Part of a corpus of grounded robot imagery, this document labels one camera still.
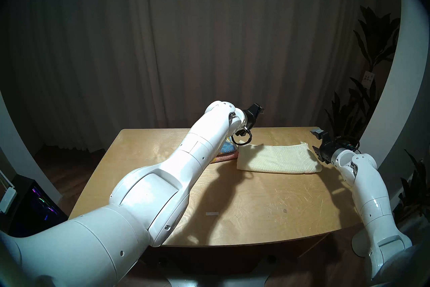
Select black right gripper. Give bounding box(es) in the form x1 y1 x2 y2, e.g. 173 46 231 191
310 127 347 165

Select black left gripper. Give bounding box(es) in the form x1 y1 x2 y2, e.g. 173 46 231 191
243 103 265 129

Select cream dotted towel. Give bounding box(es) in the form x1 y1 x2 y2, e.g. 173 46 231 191
236 141 322 175

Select colourful sun print towel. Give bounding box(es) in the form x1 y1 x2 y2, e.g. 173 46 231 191
210 141 239 164

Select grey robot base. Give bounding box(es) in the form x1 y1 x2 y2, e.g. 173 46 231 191
165 273 269 287

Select small dark potted plant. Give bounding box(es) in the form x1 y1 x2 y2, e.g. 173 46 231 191
393 150 430 223

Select white round plant pot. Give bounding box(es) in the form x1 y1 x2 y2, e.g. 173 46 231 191
352 231 370 257

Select tall dark leafy plant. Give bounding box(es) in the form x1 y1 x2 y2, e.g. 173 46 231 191
324 6 402 159

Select beige pleated curtain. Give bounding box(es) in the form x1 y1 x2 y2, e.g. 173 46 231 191
7 0 380 152

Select black computer tower RGB lights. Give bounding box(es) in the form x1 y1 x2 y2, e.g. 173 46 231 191
7 175 69 240

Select white box device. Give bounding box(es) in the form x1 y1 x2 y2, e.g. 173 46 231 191
0 170 17 213

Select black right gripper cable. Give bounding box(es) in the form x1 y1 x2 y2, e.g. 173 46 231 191
336 136 361 153

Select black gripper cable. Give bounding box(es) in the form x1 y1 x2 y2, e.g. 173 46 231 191
230 126 253 146
336 136 361 153

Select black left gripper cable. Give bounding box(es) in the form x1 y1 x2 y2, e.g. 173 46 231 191
230 126 253 146

